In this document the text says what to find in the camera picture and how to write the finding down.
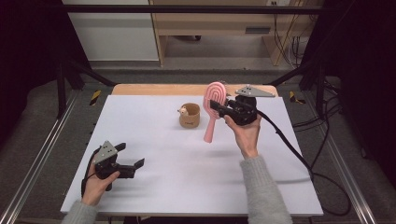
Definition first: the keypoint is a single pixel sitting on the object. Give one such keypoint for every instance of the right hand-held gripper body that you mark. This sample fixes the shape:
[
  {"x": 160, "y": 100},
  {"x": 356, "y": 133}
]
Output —
[{"x": 244, "y": 109}]

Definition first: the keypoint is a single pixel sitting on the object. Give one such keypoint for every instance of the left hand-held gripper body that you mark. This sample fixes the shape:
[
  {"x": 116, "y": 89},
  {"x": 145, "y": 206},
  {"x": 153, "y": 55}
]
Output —
[{"x": 107, "y": 168}]

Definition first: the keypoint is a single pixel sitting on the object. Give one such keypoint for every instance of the pink hairbrush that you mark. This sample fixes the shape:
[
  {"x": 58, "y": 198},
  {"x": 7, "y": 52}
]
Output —
[{"x": 211, "y": 124}]

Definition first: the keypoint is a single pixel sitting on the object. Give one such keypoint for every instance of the person's left hand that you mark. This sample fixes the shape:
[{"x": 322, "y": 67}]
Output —
[{"x": 96, "y": 186}]

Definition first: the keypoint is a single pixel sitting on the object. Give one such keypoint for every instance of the person's right hand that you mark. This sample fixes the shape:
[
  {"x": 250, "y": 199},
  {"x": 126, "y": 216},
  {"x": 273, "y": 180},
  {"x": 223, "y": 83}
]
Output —
[{"x": 247, "y": 137}]

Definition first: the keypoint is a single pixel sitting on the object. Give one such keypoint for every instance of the brown cup with hedgehog figure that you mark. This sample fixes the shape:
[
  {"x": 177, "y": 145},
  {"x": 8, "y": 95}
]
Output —
[{"x": 190, "y": 119}]

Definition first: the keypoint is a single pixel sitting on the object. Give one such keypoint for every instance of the yellow black floor tape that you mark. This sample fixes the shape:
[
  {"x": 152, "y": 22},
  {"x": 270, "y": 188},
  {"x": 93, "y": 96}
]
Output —
[
  {"x": 293, "y": 97},
  {"x": 95, "y": 97}
]

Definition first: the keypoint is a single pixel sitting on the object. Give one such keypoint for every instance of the black caster wheel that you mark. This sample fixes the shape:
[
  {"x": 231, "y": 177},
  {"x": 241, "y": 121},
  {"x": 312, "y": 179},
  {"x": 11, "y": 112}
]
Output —
[{"x": 197, "y": 38}]

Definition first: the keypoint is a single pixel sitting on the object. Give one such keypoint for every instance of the black metal stand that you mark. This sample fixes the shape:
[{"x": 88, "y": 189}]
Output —
[
  {"x": 61, "y": 93},
  {"x": 319, "y": 90}
]

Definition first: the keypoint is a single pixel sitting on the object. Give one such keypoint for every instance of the light wooden desk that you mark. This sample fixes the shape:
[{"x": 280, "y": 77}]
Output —
[{"x": 211, "y": 23}]

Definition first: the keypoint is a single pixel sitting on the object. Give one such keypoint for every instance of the white cabinet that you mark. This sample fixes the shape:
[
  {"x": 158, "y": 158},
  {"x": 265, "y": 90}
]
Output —
[{"x": 115, "y": 37}]

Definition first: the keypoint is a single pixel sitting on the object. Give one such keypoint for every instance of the black curtain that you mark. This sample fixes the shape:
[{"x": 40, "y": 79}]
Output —
[
  {"x": 367, "y": 62},
  {"x": 28, "y": 46}
]

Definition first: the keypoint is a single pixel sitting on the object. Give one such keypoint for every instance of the aluminium floor rail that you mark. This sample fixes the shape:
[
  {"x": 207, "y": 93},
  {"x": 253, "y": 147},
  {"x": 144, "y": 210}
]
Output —
[
  {"x": 345, "y": 177},
  {"x": 34, "y": 168}
]

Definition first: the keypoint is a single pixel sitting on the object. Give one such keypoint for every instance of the black horizontal frame bar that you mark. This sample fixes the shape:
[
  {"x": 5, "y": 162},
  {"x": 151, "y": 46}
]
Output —
[{"x": 186, "y": 9}]

